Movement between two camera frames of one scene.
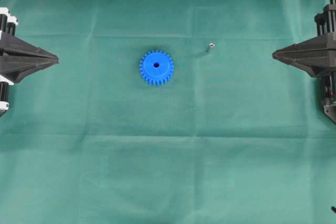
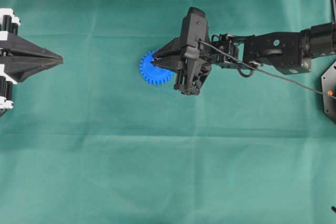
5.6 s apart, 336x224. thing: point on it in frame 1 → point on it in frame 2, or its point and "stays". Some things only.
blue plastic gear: (156, 67) stays
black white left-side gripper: (15, 68) stays
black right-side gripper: (312, 55) → (189, 55)
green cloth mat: (235, 137) stays
